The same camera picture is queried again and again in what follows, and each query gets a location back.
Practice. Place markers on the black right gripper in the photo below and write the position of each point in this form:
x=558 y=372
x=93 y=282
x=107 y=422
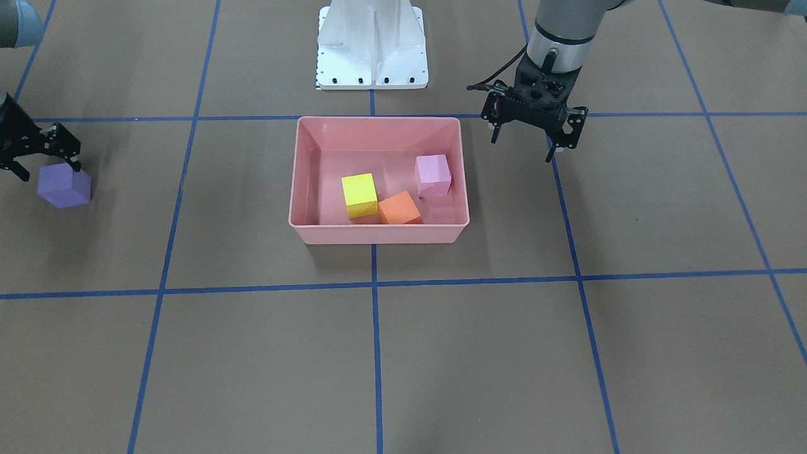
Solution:
x=14 y=133

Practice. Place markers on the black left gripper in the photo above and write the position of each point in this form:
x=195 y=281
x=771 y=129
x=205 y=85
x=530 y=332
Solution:
x=575 y=123

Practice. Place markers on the purple foam cube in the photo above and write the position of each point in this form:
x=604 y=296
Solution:
x=62 y=187

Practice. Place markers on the pink foam cube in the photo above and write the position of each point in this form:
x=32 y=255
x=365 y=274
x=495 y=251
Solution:
x=433 y=177

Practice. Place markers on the orange foam cube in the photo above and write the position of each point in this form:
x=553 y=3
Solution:
x=399 y=209

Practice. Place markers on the yellow foam cube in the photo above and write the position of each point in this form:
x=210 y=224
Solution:
x=361 y=198

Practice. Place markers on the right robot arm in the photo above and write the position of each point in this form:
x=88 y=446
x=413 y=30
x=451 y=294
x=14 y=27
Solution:
x=22 y=27

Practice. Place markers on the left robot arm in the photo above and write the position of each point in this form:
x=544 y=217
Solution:
x=561 y=37

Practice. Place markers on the pink plastic bin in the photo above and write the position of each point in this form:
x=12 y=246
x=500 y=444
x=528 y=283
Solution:
x=330 y=148

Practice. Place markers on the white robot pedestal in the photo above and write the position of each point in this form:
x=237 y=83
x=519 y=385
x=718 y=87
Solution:
x=371 y=45

